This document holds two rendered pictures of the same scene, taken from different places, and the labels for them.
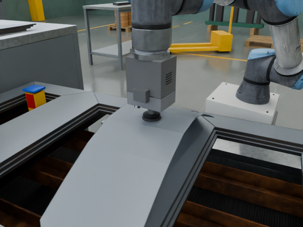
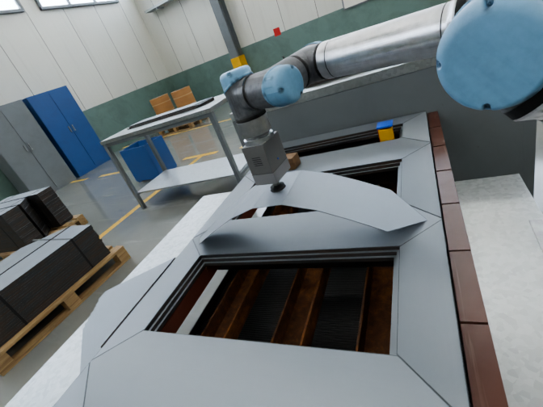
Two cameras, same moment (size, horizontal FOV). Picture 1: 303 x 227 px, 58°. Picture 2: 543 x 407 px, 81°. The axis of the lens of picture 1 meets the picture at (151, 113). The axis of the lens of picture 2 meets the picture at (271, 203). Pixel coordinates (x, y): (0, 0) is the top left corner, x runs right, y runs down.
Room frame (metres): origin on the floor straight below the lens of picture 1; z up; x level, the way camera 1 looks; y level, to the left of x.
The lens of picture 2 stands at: (0.58, -0.76, 1.33)
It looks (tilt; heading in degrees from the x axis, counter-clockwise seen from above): 26 degrees down; 95
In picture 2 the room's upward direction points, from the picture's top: 22 degrees counter-clockwise
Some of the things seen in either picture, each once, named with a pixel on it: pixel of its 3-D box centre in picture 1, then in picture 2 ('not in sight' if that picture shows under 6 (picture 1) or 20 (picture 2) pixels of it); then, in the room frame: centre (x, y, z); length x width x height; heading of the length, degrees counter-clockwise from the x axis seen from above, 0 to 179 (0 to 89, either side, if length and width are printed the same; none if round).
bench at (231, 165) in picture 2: not in sight; (186, 152); (-0.49, 2.98, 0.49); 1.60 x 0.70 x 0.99; 155
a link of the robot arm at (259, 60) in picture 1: (262, 63); not in sight; (1.17, -0.49, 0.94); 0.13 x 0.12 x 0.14; 42
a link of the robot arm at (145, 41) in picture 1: (149, 38); (254, 126); (0.54, 0.00, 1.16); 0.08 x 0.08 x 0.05
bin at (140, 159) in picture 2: not in sight; (149, 159); (-1.50, 4.38, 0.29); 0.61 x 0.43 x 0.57; 151
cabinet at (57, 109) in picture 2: not in sight; (68, 132); (-4.13, 7.27, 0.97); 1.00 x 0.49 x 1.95; 62
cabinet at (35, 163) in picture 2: not in sight; (25, 152); (-4.65, 6.30, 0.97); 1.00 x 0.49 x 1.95; 62
